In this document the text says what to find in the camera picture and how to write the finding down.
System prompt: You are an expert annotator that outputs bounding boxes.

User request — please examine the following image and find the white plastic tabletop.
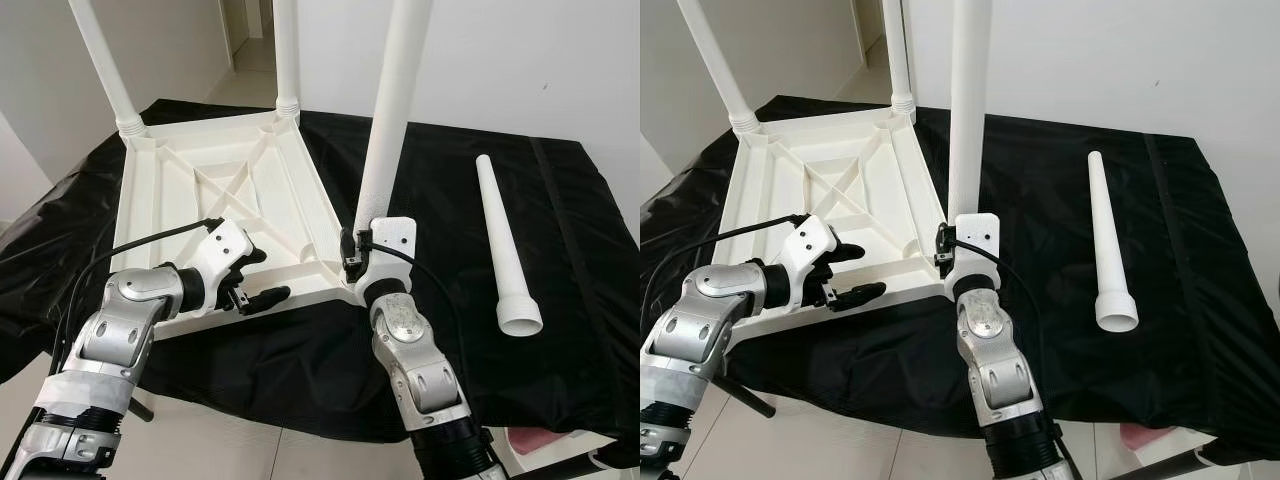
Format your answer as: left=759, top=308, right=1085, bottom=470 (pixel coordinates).
left=110, top=107, right=361, bottom=339
left=720, top=105, right=949, bottom=336

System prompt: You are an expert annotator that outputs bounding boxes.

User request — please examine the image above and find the black tablecloth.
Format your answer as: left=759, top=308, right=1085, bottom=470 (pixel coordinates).
left=0, top=97, right=640, bottom=446
left=640, top=95, right=1280, bottom=446

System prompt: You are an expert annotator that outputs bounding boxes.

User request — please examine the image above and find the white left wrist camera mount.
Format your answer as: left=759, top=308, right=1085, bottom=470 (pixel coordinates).
left=185, top=220, right=254, bottom=314
left=770, top=215, right=839, bottom=311

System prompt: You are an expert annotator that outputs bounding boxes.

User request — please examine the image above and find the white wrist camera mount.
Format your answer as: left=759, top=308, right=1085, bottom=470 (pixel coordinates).
left=185, top=220, right=254, bottom=314
left=945, top=213, right=1001, bottom=296
left=770, top=215, right=839, bottom=311
left=352, top=216, right=417, bottom=301

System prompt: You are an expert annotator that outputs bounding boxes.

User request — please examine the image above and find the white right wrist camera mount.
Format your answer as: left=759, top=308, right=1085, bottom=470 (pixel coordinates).
left=352, top=216, right=417, bottom=301
left=945, top=213, right=1001, bottom=296

